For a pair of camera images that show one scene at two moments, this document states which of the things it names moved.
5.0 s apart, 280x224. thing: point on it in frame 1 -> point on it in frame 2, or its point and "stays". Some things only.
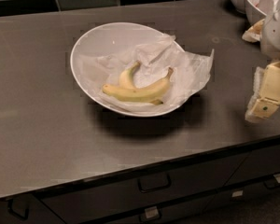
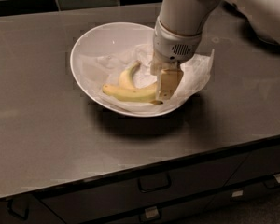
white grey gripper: [276, 35] -> [170, 47]
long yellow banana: [148, 93] stays
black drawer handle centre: [153, 182] stays
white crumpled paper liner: [156, 56] stays
